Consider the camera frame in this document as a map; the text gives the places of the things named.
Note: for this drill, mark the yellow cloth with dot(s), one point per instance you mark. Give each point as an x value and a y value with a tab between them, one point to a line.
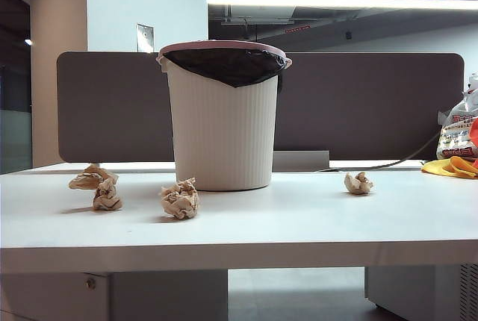
440	167

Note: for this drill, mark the wide brown paper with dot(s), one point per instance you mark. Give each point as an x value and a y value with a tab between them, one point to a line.
84	182

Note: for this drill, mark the small brown paper ball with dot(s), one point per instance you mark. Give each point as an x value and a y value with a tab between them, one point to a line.
356	183

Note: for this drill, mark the red-orange object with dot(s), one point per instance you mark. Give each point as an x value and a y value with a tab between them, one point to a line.
474	138

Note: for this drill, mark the round cabinet lock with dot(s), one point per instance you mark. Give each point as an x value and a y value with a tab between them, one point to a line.
90	283

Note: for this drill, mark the white computer case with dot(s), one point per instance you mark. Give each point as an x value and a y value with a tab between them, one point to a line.
411	291

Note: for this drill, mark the red ceiling sign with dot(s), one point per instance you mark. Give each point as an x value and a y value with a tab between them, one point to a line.
297	29

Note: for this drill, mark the white drawer cabinet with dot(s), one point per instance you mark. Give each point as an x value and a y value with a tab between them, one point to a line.
149	298

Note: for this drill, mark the white ribbed trash can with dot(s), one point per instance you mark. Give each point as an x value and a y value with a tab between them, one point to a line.
224	130

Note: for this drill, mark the printed clear plastic bag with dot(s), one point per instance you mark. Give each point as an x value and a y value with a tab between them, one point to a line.
453	134

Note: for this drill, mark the long ceiling light strip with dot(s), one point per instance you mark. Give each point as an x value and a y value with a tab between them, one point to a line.
336	2

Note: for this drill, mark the grey-brown desk partition panel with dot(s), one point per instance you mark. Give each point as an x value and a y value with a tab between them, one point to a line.
112	112

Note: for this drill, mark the black trash bag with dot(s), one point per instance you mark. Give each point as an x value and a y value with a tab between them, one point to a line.
224	67

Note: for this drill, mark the small round lamp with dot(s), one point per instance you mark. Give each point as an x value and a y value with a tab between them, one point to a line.
28	42

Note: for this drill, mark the metal wall plate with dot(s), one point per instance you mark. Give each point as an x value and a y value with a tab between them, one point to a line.
145	37

